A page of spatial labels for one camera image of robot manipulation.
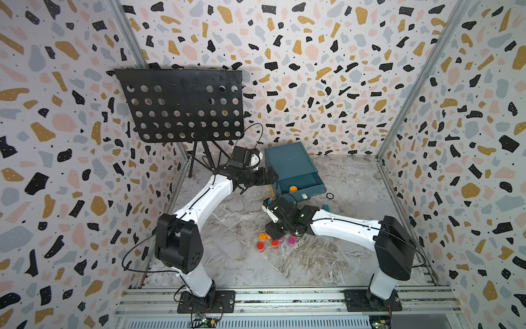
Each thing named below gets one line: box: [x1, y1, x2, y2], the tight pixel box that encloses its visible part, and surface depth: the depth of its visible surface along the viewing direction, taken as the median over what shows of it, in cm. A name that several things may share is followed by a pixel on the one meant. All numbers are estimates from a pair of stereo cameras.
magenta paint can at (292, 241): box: [287, 236, 297, 248], surface depth 89 cm
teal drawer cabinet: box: [264, 141, 327, 201], surface depth 90 cm
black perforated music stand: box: [113, 68, 245, 179], surface depth 75 cm
